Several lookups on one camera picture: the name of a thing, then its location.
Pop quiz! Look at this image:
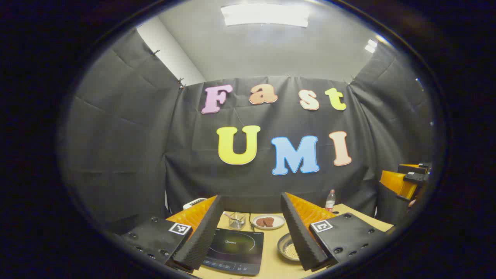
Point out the white toaster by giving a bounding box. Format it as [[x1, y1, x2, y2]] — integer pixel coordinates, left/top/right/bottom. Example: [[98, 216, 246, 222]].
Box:
[[183, 198, 208, 210]]

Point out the steel pot with black handle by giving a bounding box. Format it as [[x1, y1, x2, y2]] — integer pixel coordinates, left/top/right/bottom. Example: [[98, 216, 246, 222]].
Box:
[[277, 232, 301, 262]]

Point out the black induction cooktop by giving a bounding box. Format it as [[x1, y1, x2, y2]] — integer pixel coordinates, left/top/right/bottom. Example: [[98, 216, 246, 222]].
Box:
[[201, 228, 265, 276]]

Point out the white round plate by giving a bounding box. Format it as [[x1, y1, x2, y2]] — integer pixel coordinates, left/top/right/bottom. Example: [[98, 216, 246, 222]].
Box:
[[252, 214, 286, 231]]

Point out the metal wire basket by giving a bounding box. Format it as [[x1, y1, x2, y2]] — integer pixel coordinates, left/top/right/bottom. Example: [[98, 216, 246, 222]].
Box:
[[229, 212, 246, 231]]

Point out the black backdrop cloth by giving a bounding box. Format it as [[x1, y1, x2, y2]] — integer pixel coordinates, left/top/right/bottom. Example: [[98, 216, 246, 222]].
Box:
[[58, 27, 434, 233]]

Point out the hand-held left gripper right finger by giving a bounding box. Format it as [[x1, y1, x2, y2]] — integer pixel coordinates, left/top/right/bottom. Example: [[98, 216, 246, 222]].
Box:
[[281, 192, 394, 272]]

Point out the large ceiling light panel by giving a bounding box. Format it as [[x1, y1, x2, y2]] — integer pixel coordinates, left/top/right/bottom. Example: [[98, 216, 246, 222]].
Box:
[[221, 4, 310, 28]]

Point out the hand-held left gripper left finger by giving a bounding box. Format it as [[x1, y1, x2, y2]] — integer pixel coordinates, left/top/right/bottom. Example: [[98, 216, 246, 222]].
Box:
[[120, 195, 224, 272]]

